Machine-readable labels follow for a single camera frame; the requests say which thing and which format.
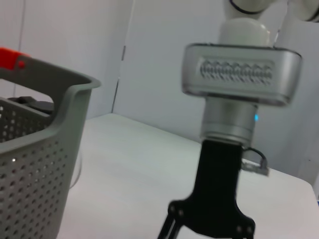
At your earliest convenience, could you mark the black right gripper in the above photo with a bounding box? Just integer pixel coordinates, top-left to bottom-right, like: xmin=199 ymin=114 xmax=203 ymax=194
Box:
xmin=156 ymin=139 xmax=257 ymax=239

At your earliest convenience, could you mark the grey-green perforated storage bin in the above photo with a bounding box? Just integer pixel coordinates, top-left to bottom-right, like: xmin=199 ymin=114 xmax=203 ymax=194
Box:
xmin=0 ymin=55 xmax=102 ymax=239

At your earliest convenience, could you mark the right gripper silver cable plug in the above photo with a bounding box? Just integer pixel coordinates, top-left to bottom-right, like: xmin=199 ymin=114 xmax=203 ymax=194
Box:
xmin=241 ymin=159 xmax=271 ymax=178

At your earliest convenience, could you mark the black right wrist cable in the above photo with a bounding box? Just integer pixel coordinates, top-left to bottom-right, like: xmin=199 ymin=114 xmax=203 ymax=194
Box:
xmin=243 ymin=147 xmax=267 ymax=165

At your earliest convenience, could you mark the orange bin carry handle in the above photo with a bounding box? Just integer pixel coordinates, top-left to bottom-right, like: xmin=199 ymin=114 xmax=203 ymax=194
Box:
xmin=0 ymin=46 xmax=28 ymax=71

